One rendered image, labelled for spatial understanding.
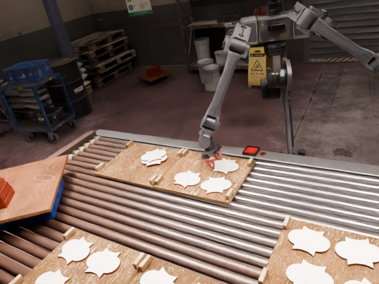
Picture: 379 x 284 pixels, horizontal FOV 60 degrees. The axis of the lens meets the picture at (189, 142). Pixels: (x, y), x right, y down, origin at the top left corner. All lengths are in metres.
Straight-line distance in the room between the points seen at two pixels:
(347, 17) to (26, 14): 5.59
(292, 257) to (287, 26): 1.37
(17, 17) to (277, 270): 6.47
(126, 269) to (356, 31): 5.43
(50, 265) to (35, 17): 6.17
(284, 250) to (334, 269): 0.17
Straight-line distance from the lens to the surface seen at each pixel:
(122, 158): 1.99
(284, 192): 1.54
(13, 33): 6.94
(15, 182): 1.94
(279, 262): 1.23
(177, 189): 1.61
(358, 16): 6.08
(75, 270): 1.41
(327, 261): 1.25
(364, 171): 1.71
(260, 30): 2.12
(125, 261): 1.35
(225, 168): 1.68
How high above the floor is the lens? 1.88
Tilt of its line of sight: 28 degrees down
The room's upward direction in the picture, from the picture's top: 11 degrees counter-clockwise
